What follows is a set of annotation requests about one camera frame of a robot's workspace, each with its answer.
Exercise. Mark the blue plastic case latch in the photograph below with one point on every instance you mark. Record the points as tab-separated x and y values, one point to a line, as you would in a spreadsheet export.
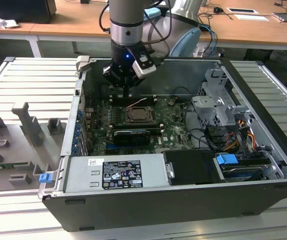
45	178

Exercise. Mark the CPU socket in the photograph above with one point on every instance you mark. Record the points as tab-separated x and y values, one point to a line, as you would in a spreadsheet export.
138	122

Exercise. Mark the graphics card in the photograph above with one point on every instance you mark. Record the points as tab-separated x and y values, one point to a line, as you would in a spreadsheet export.
131	137

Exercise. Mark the blue card retention clip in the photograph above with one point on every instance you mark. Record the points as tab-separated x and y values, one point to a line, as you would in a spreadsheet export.
80	114
75	150
76	141
78	130

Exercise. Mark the black plastic shroud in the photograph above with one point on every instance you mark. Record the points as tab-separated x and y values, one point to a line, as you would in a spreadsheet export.
193	167

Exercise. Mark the metal disk bay cage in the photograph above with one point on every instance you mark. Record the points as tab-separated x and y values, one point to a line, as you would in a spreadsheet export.
208	102

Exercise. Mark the blue expansion slot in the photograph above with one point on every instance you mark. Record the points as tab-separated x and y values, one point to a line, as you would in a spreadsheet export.
113	147

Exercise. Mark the hard disk in blue carrier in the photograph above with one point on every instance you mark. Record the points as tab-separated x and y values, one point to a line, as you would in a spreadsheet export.
226	159

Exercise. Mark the CPU with silver top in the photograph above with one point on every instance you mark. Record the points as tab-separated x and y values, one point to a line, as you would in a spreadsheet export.
141	115

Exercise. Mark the black computer mouse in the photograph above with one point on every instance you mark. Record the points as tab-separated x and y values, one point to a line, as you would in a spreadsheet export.
218	10

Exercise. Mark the grey parts rack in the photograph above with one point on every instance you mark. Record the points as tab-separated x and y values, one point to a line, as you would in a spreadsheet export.
21	150

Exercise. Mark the green motherboard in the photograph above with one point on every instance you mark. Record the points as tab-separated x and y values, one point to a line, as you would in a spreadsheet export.
176	135

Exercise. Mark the white paper sheet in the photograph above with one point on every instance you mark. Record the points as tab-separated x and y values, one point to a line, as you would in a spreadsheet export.
252	17

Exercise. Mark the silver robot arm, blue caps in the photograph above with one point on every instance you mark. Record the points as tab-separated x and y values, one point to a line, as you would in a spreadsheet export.
126	15

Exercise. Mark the black box on desk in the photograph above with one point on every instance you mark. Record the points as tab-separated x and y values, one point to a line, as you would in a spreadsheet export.
21	11

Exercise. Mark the crumpled white paper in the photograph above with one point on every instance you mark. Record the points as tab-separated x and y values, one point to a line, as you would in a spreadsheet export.
3	23

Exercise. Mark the grey power supply unit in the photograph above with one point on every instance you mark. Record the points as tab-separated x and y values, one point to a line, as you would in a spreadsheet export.
83	175

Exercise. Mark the black and grey PC case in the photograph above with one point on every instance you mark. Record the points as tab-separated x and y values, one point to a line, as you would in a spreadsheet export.
158	210

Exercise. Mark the grey plastic case latch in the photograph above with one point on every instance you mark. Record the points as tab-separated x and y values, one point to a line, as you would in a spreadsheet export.
83	62

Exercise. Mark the green RAM stick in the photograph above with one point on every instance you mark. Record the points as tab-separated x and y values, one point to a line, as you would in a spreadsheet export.
6	165

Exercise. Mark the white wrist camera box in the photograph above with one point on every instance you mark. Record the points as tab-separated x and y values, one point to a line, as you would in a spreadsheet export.
143	71

